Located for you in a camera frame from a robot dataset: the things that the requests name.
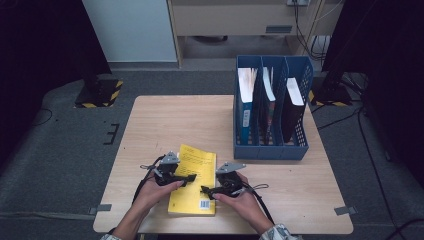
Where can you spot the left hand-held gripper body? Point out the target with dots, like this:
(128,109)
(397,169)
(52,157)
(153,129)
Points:
(166,173)

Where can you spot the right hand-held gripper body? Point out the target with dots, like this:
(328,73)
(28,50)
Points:
(230,183)

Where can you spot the yellow cover book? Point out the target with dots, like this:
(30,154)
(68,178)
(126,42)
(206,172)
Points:
(196,160)

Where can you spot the blue plastic file rack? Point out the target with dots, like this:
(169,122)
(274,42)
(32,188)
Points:
(266,153)

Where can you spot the black hardcover book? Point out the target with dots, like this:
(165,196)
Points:
(291,116)

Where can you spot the blue cover book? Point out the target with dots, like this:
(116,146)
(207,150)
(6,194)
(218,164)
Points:
(246,86)

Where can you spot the teal cover book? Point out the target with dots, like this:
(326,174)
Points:
(267,86)

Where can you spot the person's right hand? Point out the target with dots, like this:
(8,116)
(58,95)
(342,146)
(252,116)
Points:
(241,205)

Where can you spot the person's left hand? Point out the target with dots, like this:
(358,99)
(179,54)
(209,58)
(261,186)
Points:
(151,198)

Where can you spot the grey tape piece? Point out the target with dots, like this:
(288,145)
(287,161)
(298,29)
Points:
(345,210)
(100,209)

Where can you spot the white cabinet panel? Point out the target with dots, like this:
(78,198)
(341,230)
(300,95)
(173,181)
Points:
(133,30)

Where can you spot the beige wooden desk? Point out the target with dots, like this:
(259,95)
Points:
(216,20)

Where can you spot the black curtain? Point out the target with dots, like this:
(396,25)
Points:
(383,40)
(40,50)

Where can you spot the white power strip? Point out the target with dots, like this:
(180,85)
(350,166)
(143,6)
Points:
(297,2)

